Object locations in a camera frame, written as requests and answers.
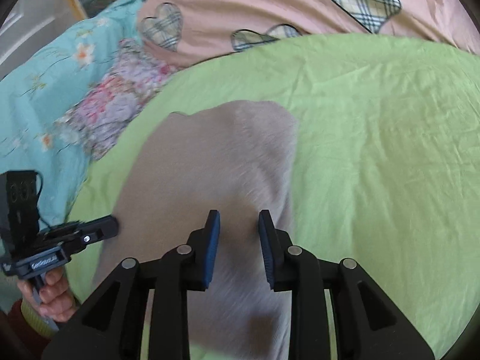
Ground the person's left hand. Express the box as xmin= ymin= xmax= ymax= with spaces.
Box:
xmin=17 ymin=267 xmax=78 ymax=324

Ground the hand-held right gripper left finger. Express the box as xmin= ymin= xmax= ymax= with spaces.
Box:
xmin=41 ymin=210 xmax=222 ymax=360

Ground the green bed sheet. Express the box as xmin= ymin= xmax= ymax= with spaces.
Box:
xmin=65 ymin=32 xmax=480 ymax=360

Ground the floral ruffled pillow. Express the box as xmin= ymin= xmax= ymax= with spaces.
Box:
xmin=54 ymin=37 xmax=185 ymax=163

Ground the teal floral blanket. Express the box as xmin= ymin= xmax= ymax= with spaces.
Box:
xmin=0 ymin=0 xmax=151 ymax=310

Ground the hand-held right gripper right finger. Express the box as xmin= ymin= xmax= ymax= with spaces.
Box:
xmin=258 ymin=209 xmax=436 ymax=360

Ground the person's left forearm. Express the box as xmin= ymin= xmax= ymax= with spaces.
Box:
xmin=3 ymin=298 xmax=58 ymax=350

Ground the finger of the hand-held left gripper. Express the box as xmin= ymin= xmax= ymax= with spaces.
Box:
xmin=61 ymin=215 xmax=119 ymax=249

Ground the beige knit sweater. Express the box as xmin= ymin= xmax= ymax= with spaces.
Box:
xmin=92 ymin=99 xmax=301 ymax=360

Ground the pink quilt with plaid hearts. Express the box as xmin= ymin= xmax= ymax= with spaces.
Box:
xmin=137 ymin=0 xmax=480 ymax=71

